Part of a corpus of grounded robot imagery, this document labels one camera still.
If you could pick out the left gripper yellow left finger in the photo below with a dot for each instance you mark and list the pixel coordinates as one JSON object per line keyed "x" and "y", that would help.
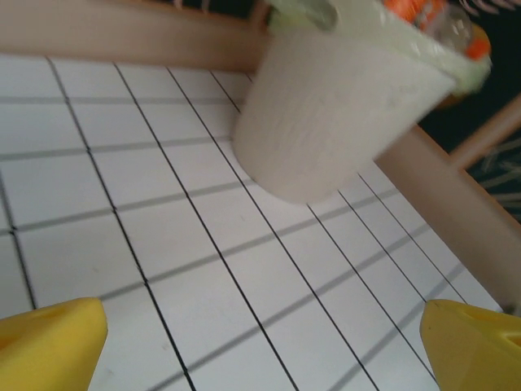
{"x": 40, "y": 354}

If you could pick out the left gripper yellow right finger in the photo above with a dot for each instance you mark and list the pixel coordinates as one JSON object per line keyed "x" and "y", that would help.
{"x": 476, "y": 350}

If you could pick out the clear bottle orange label cap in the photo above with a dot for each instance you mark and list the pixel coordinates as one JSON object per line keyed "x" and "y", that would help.
{"x": 415, "y": 12}

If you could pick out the white waste bin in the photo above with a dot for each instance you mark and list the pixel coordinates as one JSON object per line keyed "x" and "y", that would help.
{"x": 325, "y": 122}

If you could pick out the pale green bin liner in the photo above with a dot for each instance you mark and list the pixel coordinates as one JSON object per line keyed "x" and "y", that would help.
{"x": 439, "y": 57}

